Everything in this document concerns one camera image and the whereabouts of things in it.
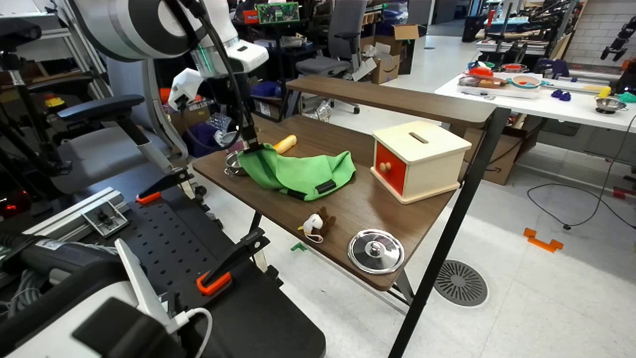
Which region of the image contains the blue cloth bag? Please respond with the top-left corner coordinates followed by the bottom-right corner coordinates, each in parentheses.
top-left (179, 120), bottom-right (225, 160)

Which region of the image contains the small steel pot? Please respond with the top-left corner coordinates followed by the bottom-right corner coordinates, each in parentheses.
top-left (223, 150), bottom-right (253, 180)

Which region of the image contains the white table with toys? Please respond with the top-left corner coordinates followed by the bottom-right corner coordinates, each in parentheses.
top-left (434, 66), bottom-right (636, 132)

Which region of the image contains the silver pot lid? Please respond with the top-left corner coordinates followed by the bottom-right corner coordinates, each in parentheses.
top-left (346, 227), bottom-right (408, 277)

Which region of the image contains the orange floor marker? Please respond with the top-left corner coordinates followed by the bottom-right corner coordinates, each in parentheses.
top-left (523, 227), bottom-right (567, 255)

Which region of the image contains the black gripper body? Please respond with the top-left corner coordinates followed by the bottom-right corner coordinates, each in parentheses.
top-left (227, 64), bottom-right (259, 128)

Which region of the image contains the wooden box red drawer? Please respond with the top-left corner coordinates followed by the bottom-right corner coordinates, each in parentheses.
top-left (370, 120), bottom-right (474, 205)

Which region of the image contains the steel bowl yellow toy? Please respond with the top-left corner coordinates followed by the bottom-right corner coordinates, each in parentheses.
top-left (593, 86), bottom-right (629, 116)

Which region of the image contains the grey high back chair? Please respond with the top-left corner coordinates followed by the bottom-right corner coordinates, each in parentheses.
top-left (295, 0), bottom-right (370, 78)

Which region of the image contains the aluminium extrusion rail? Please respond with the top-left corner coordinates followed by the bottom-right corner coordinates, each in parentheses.
top-left (22, 187), bottom-right (130, 241)

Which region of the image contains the wooden table with black frame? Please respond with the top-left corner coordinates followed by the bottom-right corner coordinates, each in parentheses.
top-left (247, 108), bottom-right (513, 358)

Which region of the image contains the green towel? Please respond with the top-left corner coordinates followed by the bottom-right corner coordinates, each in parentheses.
top-left (235, 142), bottom-right (358, 203)

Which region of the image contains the black perforated workbench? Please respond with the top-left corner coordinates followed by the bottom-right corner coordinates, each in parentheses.
top-left (38, 191), bottom-right (329, 358)

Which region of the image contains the white usb cable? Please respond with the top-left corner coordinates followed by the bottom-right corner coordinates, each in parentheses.
top-left (168, 307), bottom-right (215, 358)

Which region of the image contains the cardboard box under table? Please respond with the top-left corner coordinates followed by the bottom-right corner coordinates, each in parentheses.
top-left (464, 126), bottom-right (527, 187)

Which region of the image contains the round floor drain grate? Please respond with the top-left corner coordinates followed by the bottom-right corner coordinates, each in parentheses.
top-left (434, 259), bottom-right (492, 309)

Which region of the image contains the cluttered background desk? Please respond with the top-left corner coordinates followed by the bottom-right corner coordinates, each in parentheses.
top-left (285, 74), bottom-right (499, 130)

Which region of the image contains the white flat panel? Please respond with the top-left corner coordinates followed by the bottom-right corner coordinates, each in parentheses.
top-left (114, 237), bottom-right (175, 327)

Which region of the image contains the green circuit board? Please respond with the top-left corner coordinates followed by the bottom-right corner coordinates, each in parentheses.
top-left (257, 0), bottom-right (303, 26)

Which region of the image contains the colourful toy tray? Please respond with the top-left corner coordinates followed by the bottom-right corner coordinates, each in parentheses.
top-left (505, 72), bottom-right (545, 96)

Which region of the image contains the grey office chair black armrest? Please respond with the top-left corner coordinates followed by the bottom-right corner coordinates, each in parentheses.
top-left (0, 18), bottom-right (175, 201)

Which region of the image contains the black clamp orange handle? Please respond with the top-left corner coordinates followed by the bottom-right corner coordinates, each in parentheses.
top-left (195, 229), bottom-right (273, 299)
top-left (134, 168), bottom-right (195, 209)

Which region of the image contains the open cardboard box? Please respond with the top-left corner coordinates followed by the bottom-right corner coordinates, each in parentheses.
top-left (370, 24), bottom-right (422, 86)

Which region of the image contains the small plush toy animal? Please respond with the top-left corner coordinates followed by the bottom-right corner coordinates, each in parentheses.
top-left (297, 207), bottom-right (338, 247)

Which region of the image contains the red plastic toy tray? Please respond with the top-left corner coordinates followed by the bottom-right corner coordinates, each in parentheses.
top-left (458, 62), bottom-right (509, 92)

